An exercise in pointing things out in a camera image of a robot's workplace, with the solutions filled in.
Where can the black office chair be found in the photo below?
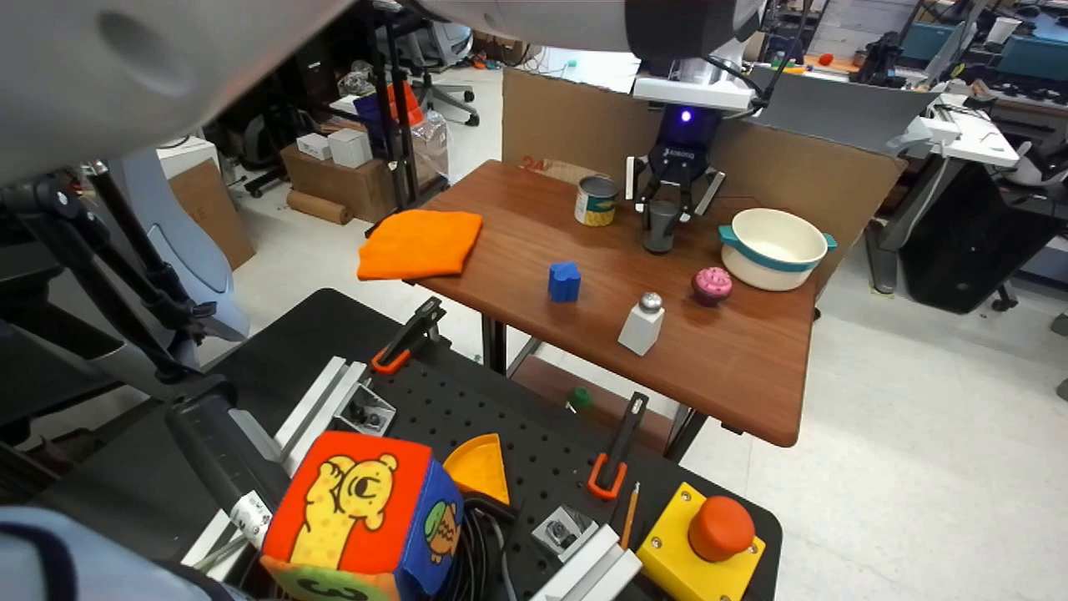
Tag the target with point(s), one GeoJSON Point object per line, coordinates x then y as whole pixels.
{"type": "Point", "coordinates": [980, 238]}

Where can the pencil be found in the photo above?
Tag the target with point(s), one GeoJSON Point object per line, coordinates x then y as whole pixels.
{"type": "Point", "coordinates": [631, 515]}

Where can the blue block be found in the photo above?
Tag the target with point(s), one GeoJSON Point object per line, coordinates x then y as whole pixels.
{"type": "Point", "coordinates": [565, 280]}

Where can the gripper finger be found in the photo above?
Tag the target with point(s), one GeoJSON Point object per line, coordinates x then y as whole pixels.
{"type": "Point", "coordinates": [641, 186]}
{"type": "Point", "coordinates": [701, 189]}

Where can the white shaker bottle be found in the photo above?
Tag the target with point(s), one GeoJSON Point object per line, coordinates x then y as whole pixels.
{"type": "Point", "coordinates": [641, 328]}

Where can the gray robot arm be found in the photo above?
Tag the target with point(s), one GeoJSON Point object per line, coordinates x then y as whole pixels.
{"type": "Point", "coordinates": [111, 67]}

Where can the yellow emergency stop button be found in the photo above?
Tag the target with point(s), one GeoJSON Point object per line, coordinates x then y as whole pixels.
{"type": "Point", "coordinates": [701, 546]}

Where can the cardboard panel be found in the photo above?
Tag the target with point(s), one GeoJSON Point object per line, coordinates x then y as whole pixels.
{"type": "Point", "coordinates": [779, 167]}

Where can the small printed marker card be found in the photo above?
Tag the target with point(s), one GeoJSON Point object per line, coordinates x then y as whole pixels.
{"type": "Point", "coordinates": [560, 531]}
{"type": "Point", "coordinates": [364, 409]}

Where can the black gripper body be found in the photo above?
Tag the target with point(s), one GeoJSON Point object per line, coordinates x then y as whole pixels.
{"type": "Point", "coordinates": [681, 138]}

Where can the white topped desk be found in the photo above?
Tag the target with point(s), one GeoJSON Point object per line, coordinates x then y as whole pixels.
{"type": "Point", "coordinates": [957, 135]}

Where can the black tripod stand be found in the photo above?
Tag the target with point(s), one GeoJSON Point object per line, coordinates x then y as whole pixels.
{"type": "Point", "coordinates": [101, 288]}

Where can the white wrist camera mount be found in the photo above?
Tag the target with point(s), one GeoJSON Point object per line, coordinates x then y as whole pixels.
{"type": "Point", "coordinates": [697, 89]}

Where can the green ball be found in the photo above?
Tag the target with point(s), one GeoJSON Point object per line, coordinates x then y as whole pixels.
{"type": "Point", "coordinates": [579, 398]}

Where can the colourful plush bear cube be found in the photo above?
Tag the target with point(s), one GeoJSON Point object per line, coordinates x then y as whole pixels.
{"type": "Point", "coordinates": [346, 522]}

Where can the gray cup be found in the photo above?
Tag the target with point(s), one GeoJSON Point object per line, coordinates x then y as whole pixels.
{"type": "Point", "coordinates": [661, 235]}

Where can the open cardboard box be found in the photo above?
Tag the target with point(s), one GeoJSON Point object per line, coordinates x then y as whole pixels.
{"type": "Point", "coordinates": [336, 178]}

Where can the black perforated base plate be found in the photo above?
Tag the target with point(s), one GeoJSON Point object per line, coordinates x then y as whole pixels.
{"type": "Point", "coordinates": [489, 403]}

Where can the orange folded cloth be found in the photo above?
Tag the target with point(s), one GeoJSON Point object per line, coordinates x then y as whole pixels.
{"type": "Point", "coordinates": [421, 245]}

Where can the orange wedge piece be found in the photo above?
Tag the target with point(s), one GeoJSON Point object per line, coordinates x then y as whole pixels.
{"type": "Point", "coordinates": [481, 468]}

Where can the pink cupcake toy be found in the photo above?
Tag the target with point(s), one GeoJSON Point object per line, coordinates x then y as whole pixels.
{"type": "Point", "coordinates": [713, 285]}

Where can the tin can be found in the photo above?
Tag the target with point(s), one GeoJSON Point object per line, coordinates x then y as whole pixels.
{"type": "Point", "coordinates": [596, 200]}

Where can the white bowl teal rim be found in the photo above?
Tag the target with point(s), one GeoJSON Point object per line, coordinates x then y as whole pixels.
{"type": "Point", "coordinates": [773, 248]}

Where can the aluminium rail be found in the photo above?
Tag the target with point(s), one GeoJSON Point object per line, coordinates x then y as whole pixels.
{"type": "Point", "coordinates": [313, 427]}
{"type": "Point", "coordinates": [596, 568]}

